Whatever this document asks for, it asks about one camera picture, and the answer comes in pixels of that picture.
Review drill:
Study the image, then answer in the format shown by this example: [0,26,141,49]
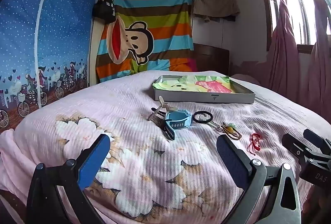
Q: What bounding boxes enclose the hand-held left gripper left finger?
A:
[26,133,112,224]

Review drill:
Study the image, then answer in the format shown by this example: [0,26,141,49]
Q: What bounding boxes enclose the dark wooden headboard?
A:
[193,43,230,77]

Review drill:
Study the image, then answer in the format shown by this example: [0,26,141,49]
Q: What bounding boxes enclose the silver key ring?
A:
[210,121,224,133]

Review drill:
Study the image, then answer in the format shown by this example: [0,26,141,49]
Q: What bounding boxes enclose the striped monkey print blanket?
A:
[95,0,195,83]

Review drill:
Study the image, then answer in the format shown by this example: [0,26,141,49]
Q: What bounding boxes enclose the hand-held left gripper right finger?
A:
[216,134,302,224]

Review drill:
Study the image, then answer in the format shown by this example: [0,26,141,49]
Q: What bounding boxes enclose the black hanging bag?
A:
[92,0,116,23]

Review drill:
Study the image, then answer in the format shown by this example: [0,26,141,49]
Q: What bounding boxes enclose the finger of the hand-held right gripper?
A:
[281,133,314,162]
[303,129,331,156]

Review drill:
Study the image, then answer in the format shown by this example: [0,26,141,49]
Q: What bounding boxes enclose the colourful crayon drawing paper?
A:
[154,75,240,95]

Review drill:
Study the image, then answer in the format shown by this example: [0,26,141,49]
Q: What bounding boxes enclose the red string bracelet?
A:
[248,133,262,155]

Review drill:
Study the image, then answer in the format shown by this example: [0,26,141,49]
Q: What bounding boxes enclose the beige hair claw clip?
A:
[148,96,179,121]

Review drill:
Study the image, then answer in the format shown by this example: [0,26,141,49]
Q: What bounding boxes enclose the brown hanging cloth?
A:
[192,0,241,23]

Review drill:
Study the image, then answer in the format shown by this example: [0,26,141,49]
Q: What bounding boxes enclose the grey shallow cardboard box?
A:
[152,75,256,104]

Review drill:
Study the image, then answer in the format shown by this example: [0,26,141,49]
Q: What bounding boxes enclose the pink curtain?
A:
[250,0,302,102]
[305,0,331,119]

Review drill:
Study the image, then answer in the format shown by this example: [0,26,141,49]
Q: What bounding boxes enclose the black hair tie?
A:
[193,111,214,123]

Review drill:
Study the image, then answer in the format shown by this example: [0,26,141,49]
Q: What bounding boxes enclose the blue smartwatch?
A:
[162,109,193,140]

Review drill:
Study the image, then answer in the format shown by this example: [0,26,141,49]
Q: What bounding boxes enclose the window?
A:
[266,0,331,47]

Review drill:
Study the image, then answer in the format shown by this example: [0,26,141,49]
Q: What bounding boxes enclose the brown hair tie green bead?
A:
[222,123,242,140]

